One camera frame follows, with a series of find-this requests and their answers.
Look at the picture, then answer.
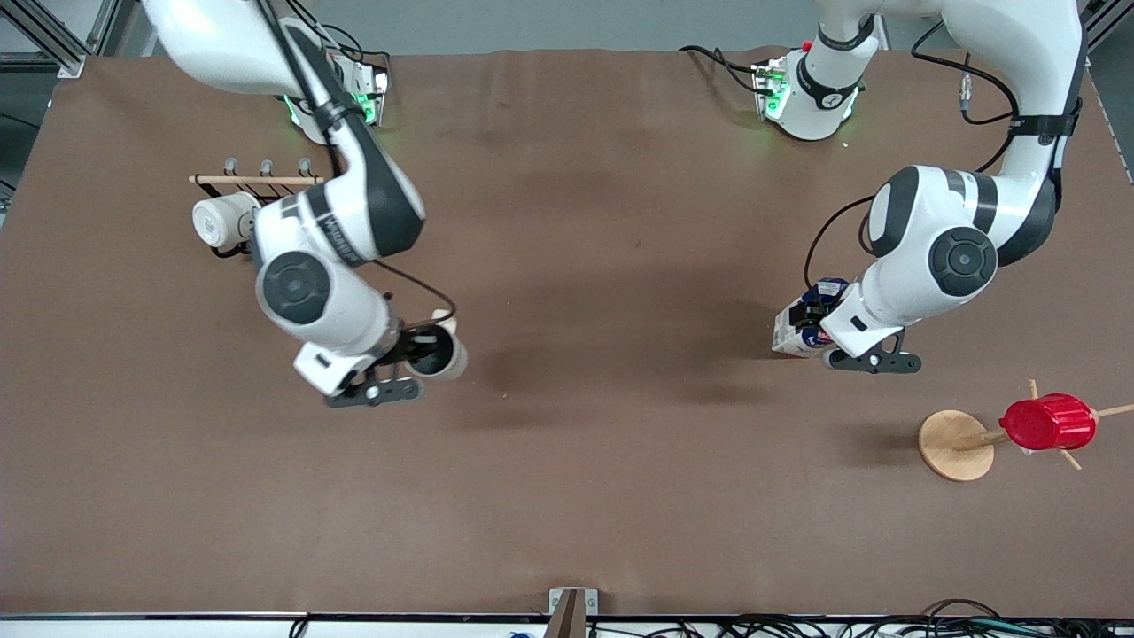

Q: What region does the blue white milk carton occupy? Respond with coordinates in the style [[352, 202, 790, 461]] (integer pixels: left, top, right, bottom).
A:
[[771, 277, 851, 358]]

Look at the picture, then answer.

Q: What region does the grey ribbed cup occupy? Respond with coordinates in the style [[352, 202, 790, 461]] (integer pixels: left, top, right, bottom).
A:
[[406, 308, 469, 382]]

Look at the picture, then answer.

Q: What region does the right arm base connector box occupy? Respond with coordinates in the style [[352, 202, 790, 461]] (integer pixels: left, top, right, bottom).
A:
[[350, 62, 392, 127]]

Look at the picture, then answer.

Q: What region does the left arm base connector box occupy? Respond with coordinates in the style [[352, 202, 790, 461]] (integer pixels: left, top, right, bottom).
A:
[[751, 55, 791, 122]]

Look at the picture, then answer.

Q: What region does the red ribbed cup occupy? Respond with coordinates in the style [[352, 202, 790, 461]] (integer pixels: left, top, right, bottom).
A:
[[999, 393, 1098, 452]]

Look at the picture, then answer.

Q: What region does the wooden mug tree stand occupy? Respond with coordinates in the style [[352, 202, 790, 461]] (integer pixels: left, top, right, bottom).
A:
[[918, 379, 1134, 483]]

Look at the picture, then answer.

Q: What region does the white mug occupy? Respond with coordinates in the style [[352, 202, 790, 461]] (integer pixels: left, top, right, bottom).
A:
[[192, 192, 262, 251]]

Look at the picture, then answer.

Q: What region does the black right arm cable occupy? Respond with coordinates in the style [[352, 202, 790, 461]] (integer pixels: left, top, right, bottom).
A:
[[257, 0, 458, 331]]

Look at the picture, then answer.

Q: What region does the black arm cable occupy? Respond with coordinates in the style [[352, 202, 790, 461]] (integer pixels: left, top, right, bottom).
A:
[[804, 19, 1021, 289], [257, 0, 458, 331]]

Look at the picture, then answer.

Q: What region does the black wire mug rack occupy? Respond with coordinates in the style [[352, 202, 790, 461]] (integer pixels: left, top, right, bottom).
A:
[[189, 158, 327, 260]]

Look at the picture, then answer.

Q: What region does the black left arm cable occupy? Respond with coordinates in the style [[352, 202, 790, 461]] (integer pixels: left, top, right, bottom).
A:
[[804, 19, 1021, 289]]

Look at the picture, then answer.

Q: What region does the black base cable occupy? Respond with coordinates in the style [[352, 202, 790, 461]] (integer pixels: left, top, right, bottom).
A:
[[319, 25, 392, 72], [679, 44, 765, 96]]

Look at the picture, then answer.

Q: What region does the black looped floor cable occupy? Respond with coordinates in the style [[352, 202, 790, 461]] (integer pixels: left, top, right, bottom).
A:
[[921, 598, 1002, 626]]

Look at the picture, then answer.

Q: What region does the tangled black cable bundle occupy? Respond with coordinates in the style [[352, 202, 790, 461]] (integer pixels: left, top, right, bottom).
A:
[[585, 616, 1134, 638]]

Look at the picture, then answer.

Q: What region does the metal table edge bracket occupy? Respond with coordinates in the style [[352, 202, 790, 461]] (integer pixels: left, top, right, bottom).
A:
[[548, 587, 599, 638]]

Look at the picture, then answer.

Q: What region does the aluminium frame profile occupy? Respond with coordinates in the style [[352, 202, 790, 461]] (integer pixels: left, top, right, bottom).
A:
[[0, 0, 120, 79], [1083, 0, 1134, 45]]

